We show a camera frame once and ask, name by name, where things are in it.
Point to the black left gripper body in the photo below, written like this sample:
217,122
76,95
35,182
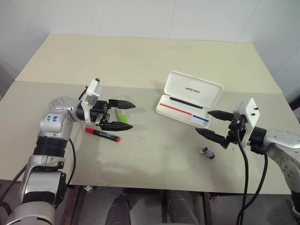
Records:
98,109

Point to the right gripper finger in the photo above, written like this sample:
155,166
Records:
222,115
212,136

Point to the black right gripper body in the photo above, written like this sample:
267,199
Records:
234,134

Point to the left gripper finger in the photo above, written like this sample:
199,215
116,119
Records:
117,126
122,104

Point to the green highlighter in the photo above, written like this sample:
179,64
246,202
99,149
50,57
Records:
121,116

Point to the red marker with black label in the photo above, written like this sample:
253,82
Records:
103,134

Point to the white hinged pencil case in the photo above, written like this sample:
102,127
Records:
178,82

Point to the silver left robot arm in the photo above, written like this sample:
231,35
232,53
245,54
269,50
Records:
51,122

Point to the blue pen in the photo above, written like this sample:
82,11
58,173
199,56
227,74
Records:
200,117

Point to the black pen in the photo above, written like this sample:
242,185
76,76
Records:
185,102

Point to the red pen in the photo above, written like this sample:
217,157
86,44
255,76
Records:
175,109

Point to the small red clip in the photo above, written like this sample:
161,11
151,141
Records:
213,199

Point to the dark grey object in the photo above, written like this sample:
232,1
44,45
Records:
295,105

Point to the wide dark rounded shape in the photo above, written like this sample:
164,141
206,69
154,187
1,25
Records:
181,208

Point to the narrow dark rounded shape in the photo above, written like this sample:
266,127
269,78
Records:
120,208

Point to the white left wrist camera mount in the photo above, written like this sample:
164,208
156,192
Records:
92,91

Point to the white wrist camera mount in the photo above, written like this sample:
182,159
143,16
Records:
252,117
92,91

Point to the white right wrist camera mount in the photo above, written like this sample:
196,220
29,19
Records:
252,117

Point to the small silver bracket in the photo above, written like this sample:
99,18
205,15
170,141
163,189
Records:
88,189

